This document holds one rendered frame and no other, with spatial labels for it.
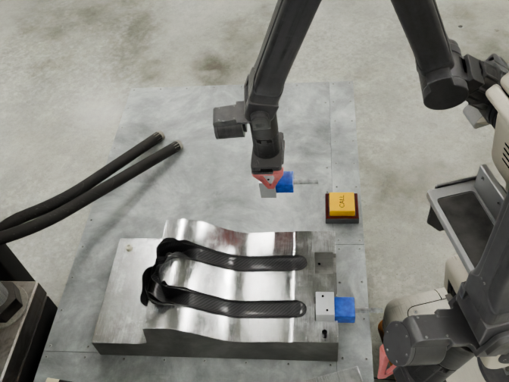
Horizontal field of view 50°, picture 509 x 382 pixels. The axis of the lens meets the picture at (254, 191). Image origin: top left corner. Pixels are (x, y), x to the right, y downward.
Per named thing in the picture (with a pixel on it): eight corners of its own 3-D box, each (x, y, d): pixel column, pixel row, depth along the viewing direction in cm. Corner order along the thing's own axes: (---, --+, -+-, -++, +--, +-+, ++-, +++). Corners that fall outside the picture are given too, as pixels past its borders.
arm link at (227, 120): (268, 116, 99) (266, 77, 103) (206, 120, 100) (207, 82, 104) (273, 148, 110) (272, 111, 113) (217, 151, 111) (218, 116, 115)
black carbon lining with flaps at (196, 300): (307, 258, 117) (306, 233, 110) (306, 327, 107) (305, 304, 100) (151, 258, 122) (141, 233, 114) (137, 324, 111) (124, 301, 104)
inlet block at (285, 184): (318, 180, 126) (317, 164, 122) (318, 197, 123) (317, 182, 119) (262, 181, 128) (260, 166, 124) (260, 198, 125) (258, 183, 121)
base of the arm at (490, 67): (532, 93, 95) (498, 54, 103) (504, 79, 91) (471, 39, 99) (494, 128, 100) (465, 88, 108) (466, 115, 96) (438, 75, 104)
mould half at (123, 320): (334, 253, 126) (335, 218, 116) (337, 361, 109) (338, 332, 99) (126, 252, 132) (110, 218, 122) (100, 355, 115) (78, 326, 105)
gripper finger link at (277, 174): (255, 196, 121) (250, 168, 113) (257, 172, 125) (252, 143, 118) (285, 195, 120) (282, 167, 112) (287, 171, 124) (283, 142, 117)
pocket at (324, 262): (335, 261, 118) (335, 252, 115) (335, 283, 115) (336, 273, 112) (314, 261, 119) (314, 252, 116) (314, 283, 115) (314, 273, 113)
